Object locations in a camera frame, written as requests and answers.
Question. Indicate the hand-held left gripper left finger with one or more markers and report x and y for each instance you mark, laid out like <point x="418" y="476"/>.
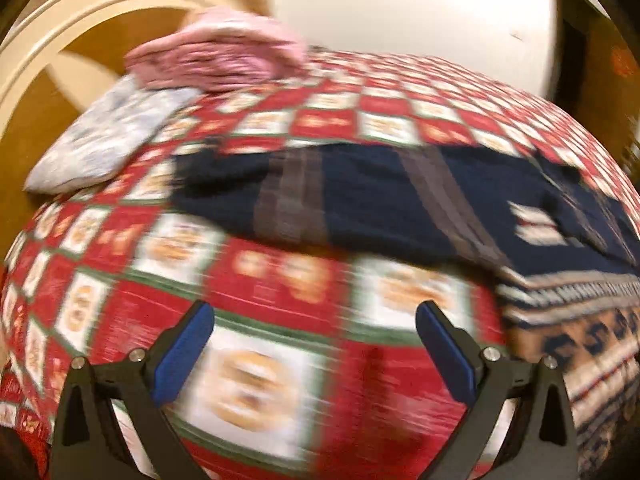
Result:
<point x="185" y="355"/>

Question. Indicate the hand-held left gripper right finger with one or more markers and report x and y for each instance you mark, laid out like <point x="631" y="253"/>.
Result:
<point x="445" y="355"/>

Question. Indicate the navy patterned knit sweater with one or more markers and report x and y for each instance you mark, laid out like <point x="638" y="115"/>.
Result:
<point x="360" y="195"/>

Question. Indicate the pink folded clothes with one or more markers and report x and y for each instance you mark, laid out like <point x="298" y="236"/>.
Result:
<point x="220" y="57"/>

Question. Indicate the red checkered printed blanket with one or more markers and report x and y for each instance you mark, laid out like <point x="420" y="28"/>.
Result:
<point x="280" y="285"/>

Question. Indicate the light blue floral folded cloth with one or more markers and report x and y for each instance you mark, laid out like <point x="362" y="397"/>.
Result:
<point x="110" y="135"/>

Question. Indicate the white curved headboard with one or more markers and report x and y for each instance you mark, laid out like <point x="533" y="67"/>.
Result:
<point x="30" y="55"/>

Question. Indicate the red paper door decoration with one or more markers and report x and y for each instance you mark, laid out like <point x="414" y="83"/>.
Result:
<point x="625" y="62"/>

